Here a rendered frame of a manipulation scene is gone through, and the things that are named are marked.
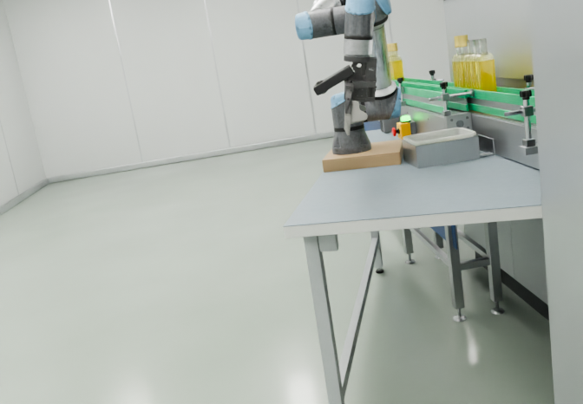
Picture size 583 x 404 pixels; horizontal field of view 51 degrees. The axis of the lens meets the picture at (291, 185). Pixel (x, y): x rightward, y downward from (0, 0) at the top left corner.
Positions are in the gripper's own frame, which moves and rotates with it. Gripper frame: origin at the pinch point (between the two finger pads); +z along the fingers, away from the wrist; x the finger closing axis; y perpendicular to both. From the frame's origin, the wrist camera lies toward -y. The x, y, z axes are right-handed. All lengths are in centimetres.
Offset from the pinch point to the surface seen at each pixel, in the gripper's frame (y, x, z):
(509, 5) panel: 57, 71, -34
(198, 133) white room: -191, 617, 140
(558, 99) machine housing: 44, -30, -15
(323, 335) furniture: -4, -10, 58
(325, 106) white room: -23, 651, 102
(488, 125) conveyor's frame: 50, 49, 6
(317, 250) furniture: -6.2, -8.7, 32.0
